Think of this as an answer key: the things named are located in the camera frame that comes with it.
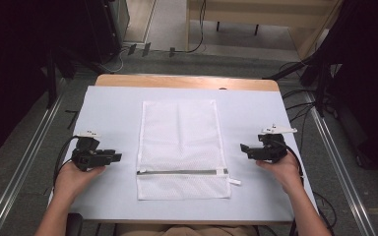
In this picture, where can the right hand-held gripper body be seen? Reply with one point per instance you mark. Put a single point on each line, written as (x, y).
(270, 146)

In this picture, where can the person's right hand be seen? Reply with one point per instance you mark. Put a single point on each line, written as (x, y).
(283, 170)

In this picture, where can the white table mat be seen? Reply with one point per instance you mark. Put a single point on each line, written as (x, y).
(118, 131)

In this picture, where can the metal floor rail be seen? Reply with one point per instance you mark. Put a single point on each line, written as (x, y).
(339, 170)
(23, 164)

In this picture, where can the dark cabinet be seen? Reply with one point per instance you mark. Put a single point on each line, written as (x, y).
(111, 29)

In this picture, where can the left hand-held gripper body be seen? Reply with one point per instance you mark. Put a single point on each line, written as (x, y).
(88, 151)

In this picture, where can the black metal stand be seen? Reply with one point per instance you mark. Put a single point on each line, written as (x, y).
(318, 85)
(50, 82)

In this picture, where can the white mesh laundry bag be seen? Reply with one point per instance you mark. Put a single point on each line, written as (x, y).
(183, 149)

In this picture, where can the black chair armrest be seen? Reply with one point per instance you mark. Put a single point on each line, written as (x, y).
(74, 224)

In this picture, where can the wooden table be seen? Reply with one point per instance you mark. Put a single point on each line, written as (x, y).
(187, 82)

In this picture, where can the person's left hand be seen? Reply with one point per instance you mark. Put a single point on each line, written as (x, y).
(75, 177)

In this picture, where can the person's beige trousers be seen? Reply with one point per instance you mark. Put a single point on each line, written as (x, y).
(187, 230)

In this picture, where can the light wooden bench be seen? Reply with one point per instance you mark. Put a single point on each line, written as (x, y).
(259, 16)

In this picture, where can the black curtain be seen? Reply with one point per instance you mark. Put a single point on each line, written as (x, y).
(367, 82)
(13, 75)

